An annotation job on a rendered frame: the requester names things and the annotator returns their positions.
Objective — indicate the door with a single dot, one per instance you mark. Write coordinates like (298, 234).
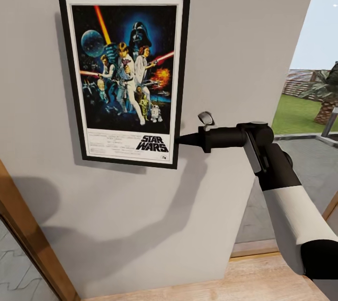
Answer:
(29, 268)

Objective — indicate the poster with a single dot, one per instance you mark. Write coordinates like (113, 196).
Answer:
(126, 63)

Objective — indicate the fixed window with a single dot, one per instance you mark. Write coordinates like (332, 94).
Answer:
(305, 126)

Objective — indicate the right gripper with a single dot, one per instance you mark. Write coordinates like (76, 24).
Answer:
(214, 138)

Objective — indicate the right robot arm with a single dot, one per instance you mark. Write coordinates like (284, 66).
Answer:
(306, 242)

